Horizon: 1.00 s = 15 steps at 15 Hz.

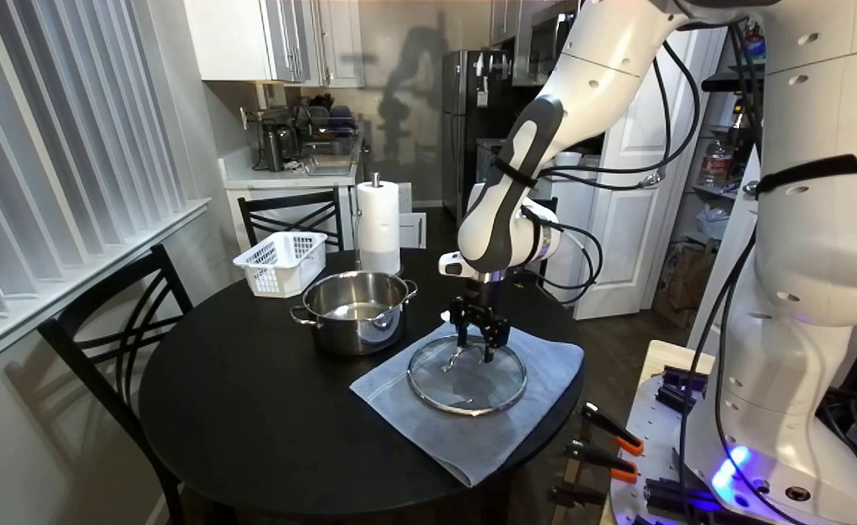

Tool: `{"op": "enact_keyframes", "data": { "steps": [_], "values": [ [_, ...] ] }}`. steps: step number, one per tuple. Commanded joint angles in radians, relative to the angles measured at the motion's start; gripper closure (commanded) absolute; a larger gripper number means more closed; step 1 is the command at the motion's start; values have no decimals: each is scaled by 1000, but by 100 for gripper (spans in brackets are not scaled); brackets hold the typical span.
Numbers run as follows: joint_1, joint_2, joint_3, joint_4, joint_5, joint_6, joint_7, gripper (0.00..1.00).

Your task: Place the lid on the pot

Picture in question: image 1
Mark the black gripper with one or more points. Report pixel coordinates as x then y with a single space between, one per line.
477 306

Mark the round glass pot lid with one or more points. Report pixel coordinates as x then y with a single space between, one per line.
469 392

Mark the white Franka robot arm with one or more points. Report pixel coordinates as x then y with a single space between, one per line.
817 242

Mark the stainless steel pot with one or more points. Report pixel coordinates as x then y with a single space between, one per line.
351 335

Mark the blue cloth towel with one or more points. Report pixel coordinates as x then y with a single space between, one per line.
469 442

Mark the white paper towel roll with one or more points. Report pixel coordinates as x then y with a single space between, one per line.
377 229

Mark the black clamp orange tips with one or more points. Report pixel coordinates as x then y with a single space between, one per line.
598 459
613 429
576 494

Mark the metal paper towel holder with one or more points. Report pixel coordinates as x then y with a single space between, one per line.
377 178

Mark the robot mounting platform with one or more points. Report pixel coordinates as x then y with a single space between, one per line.
642 431

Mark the white panel door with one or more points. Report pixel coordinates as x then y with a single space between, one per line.
633 223

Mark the black connector block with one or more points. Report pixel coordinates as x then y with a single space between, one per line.
681 386

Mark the dark steel refrigerator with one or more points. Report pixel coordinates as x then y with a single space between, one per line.
469 125

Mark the white plastic basket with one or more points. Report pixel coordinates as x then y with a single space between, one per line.
273 258

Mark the black metal chair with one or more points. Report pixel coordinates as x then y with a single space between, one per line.
97 296
288 200

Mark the black coffee machine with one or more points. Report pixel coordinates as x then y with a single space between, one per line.
278 140

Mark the white upper kitchen cabinets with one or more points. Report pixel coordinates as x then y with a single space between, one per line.
234 39

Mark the white window sill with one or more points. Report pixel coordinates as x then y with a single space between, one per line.
79 287

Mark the white vertical window blinds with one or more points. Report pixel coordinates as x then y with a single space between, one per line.
59 147

